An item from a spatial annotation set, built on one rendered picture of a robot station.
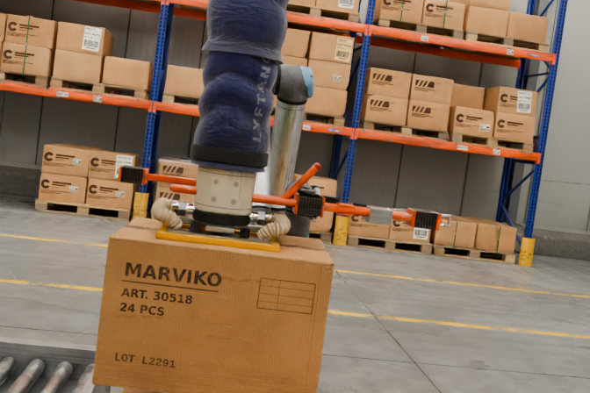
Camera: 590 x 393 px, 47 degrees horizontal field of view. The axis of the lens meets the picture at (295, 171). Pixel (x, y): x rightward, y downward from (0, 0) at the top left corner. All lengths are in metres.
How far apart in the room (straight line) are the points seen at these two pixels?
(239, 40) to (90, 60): 7.41
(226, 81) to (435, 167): 9.23
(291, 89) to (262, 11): 0.65
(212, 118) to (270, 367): 0.70
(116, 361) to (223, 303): 0.32
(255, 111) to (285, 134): 0.69
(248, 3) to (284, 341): 0.92
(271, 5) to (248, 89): 0.24
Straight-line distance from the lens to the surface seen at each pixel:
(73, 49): 9.29
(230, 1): 1.91
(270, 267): 1.82
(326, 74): 9.24
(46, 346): 2.47
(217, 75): 1.91
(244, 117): 1.89
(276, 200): 1.97
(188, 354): 1.89
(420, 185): 10.94
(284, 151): 2.61
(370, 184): 10.72
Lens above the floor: 1.39
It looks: 3 degrees down
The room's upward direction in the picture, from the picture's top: 8 degrees clockwise
